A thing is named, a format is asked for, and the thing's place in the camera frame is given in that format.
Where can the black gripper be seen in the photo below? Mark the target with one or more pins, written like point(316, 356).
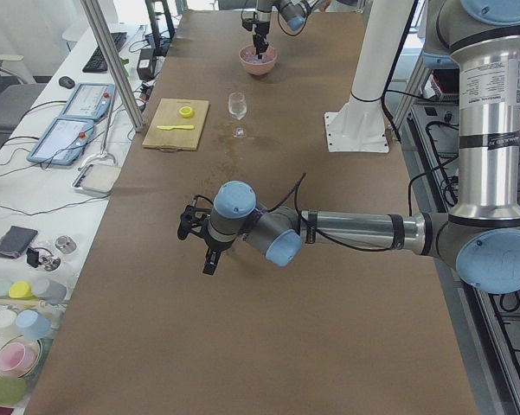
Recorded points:
point(215, 247)
point(260, 29)

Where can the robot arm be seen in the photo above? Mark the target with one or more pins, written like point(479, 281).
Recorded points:
point(480, 236)
point(295, 14)

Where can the pile of ice cubes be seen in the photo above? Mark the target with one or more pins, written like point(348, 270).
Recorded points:
point(250, 56)

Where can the clear wine glass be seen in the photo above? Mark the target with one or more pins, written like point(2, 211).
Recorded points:
point(237, 108)

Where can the pink bowl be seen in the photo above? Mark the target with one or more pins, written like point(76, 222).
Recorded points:
point(258, 64)

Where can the brown table mat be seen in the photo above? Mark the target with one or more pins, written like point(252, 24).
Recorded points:
point(334, 332)

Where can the lemon slice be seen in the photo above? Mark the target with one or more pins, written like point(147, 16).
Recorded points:
point(186, 111)

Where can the black power adapter box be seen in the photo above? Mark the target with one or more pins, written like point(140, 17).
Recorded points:
point(146, 67)

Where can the yellow plastic knife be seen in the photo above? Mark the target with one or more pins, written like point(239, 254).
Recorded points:
point(183, 127)

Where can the bamboo cutting board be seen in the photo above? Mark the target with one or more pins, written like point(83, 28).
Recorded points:
point(167, 114)

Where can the metal tray with white cloth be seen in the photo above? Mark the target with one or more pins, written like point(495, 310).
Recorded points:
point(96, 179)

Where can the small steel round weight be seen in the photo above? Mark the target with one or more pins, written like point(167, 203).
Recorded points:
point(65, 244)

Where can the grey plastic cup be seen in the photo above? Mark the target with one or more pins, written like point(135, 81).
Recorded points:
point(49, 290)

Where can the blue teach pendant tablet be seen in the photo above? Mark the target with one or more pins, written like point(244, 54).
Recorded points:
point(89, 101)

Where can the light blue plastic cup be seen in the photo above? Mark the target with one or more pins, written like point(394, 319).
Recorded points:
point(32, 325)

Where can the yellow plastic cup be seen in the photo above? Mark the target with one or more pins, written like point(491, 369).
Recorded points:
point(21, 290)

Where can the folded grey cloth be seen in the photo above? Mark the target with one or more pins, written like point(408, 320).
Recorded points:
point(16, 241)

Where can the grey computer mouse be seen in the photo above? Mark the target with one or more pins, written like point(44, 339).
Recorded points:
point(66, 82)

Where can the mint green plastic cup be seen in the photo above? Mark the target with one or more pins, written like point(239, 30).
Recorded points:
point(5, 285)

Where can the white plastic cup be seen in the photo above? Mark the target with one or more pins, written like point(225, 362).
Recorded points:
point(8, 328)

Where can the pink plastic cup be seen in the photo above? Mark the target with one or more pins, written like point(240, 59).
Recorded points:
point(17, 358)

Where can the green plate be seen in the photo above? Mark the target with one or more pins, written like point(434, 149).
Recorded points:
point(12, 390)

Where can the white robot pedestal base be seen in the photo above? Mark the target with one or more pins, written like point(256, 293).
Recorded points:
point(359, 125)

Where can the aluminium frame post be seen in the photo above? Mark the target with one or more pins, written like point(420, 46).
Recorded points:
point(114, 63)

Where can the wooden cup rack handle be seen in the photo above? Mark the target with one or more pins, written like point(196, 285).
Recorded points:
point(26, 304)

